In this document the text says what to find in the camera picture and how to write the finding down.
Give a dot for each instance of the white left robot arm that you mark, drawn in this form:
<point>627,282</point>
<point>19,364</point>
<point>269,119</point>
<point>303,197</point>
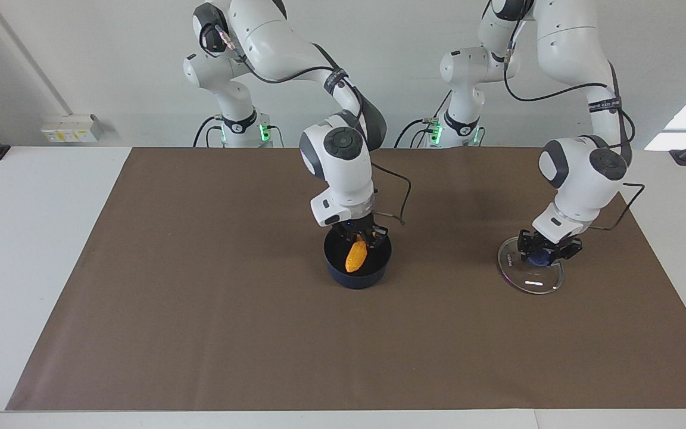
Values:
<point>575,53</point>

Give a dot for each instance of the brown table mat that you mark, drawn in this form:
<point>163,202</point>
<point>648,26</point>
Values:
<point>200,298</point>

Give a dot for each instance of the glass lid with purple knob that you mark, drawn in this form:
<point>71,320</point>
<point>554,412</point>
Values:
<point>521,271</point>

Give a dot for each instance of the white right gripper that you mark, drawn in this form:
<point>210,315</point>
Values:
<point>326,211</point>

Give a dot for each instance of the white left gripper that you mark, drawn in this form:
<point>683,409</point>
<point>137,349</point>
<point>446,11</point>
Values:
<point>557,223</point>

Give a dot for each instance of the white wall socket box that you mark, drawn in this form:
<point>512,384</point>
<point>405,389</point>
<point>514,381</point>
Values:
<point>72,128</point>

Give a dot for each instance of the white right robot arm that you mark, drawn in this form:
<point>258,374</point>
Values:
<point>271,42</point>

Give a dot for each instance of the yellow corn cob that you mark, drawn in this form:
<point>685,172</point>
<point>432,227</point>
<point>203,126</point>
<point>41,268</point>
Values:
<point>356,256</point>

